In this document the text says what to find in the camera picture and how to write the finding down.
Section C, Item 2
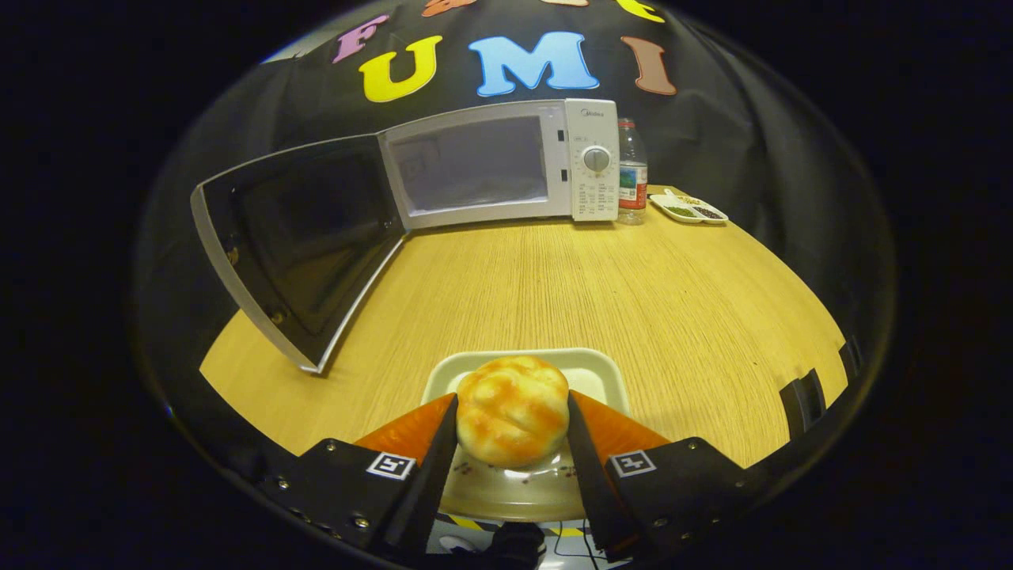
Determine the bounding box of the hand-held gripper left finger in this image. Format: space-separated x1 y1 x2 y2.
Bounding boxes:
257 393 460 559

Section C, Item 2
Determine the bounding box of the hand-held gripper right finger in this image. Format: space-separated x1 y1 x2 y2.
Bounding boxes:
567 389 780 563

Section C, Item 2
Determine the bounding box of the golden bread bun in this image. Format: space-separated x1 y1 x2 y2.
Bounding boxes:
456 355 571 468

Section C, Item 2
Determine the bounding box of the white microwave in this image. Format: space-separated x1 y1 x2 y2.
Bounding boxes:
190 98 620 374

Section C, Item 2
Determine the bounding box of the cream square plate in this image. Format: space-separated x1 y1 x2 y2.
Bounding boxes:
421 348 631 523

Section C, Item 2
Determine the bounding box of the white divided bean dish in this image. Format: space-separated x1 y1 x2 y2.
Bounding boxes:
649 188 729 226

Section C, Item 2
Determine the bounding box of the clear plastic water bottle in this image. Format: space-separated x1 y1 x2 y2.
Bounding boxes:
617 119 648 226

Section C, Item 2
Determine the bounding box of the black backdrop cloth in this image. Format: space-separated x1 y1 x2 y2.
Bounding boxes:
135 0 899 492

